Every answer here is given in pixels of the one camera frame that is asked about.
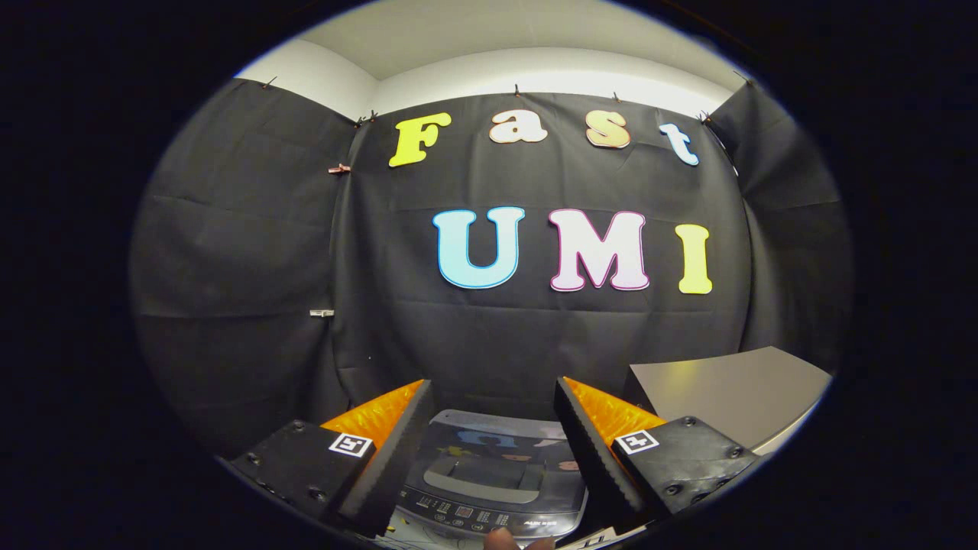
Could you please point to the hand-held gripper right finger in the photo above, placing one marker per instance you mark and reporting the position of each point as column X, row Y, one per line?
column 592, row 466

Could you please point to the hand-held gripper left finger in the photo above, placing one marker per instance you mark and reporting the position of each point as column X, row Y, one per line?
column 397, row 466

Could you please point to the dark grey washing machine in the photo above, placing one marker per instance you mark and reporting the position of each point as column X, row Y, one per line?
column 489, row 466

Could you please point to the grey cabinet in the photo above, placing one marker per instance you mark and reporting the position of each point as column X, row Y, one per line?
column 726, row 389

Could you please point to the black backdrop cloth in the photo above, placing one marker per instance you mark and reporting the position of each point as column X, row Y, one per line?
column 244, row 229

